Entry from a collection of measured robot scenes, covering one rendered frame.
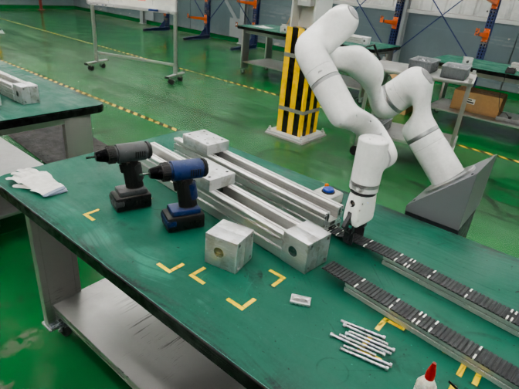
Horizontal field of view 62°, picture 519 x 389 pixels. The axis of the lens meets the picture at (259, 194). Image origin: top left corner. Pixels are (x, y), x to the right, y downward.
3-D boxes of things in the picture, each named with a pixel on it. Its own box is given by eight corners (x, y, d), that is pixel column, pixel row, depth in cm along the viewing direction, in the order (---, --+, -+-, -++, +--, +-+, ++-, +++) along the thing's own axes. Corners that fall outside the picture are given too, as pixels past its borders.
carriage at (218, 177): (234, 191, 146) (235, 172, 143) (208, 199, 139) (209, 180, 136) (205, 174, 156) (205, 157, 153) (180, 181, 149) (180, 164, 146)
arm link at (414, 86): (414, 141, 165) (382, 88, 167) (459, 116, 153) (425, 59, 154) (403, 147, 156) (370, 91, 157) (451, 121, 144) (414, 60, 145)
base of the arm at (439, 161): (433, 184, 169) (408, 144, 170) (480, 162, 157) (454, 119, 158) (418, 198, 154) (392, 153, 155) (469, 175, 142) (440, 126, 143)
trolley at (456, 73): (452, 160, 438) (484, 59, 393) (446, 178, 394) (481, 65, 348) (355, 138, 477) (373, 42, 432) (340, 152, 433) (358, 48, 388)
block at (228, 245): (256, 254, 124) (258, 225, 120) (235, 274, 115) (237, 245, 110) (225, 243, 128) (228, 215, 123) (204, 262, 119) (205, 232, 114)
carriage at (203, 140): (228, 156, 174) (228, 140, 171) (207, 161, 167) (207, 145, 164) (204, 144, 184) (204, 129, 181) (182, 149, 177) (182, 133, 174)
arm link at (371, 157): (361, 171, 130) (344, 179, 123) (371, 130, 124) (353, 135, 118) (387, 180, 125) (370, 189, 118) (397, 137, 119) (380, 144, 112)
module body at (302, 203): (339, 227, 142) (344, 204, 138) (320, 237, 135) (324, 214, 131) (192, 152, 190) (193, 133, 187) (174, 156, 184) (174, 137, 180)
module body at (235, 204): (302, 247, 129) (306, 222, 125) (279, 258, 123) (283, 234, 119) (155, 160, 178) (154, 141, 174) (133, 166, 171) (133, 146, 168)
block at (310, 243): (331, 258, 125) (337, 230, 121) (303, 274, 117) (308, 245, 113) (307, 244, 131) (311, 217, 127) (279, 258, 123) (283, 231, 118)
